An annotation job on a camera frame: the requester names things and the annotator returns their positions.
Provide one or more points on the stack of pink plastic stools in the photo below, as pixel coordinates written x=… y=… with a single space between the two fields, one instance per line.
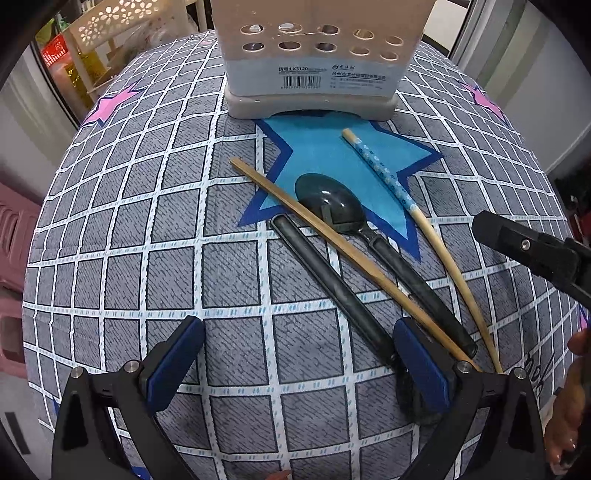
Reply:
x=18 y=221

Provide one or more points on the beige flower-cutout storage trolley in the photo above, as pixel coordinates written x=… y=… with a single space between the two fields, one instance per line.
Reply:
x=115 y=18

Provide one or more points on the pink plastic stool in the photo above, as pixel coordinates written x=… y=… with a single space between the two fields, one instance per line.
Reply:
x=11 y=332

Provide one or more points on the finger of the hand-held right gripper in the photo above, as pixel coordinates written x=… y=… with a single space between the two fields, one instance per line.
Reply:
x=508 y=237

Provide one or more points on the blue-patterned single chopstick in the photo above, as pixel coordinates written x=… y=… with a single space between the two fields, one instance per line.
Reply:
x=383 y=174

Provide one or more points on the grey checked star tablecloth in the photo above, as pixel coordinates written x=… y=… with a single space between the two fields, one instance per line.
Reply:
x=184 y=277

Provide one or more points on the plain single bamboo chopstick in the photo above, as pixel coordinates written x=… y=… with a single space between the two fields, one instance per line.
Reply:
x=346 y=257

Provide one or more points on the dark grey plastic spoon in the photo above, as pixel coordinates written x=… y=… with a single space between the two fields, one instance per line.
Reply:
x=323 y=277
x=328 y=196

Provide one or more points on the yellow oil bottle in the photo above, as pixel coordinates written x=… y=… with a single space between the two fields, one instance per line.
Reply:
x=81 y=76

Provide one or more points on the red plastic basket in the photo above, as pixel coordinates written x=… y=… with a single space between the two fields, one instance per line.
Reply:
x=54 y=54

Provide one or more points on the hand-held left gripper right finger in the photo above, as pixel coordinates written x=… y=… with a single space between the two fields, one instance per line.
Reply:
x=422 y=369

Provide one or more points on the person's right hand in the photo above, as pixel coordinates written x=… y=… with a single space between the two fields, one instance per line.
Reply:
x=570 y=406

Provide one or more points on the beige plastic utensil holder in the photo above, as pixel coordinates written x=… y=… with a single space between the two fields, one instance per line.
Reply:
x=318 y=78

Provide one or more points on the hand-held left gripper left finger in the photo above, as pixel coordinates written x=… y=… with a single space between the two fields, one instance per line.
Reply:
x=175 y=364

